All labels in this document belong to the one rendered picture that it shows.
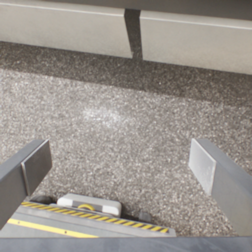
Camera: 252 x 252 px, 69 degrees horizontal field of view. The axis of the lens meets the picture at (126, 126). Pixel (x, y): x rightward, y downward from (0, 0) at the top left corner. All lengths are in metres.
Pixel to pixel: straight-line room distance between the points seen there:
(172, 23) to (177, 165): 0.62
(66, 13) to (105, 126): 0.55
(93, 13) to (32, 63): 0.73
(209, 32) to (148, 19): 0.14
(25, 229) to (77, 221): 0.17
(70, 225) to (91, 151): 0.39
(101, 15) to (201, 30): 0.23
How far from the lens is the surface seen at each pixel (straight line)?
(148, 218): 0.82
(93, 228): 0.64
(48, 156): 0.17
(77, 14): 0.52
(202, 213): 0.96
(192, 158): 0.16
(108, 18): 0.49
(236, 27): 0.48
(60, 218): 0.67
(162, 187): 0.91
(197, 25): 0.47
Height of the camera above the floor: 0.88
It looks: 81 degrees down
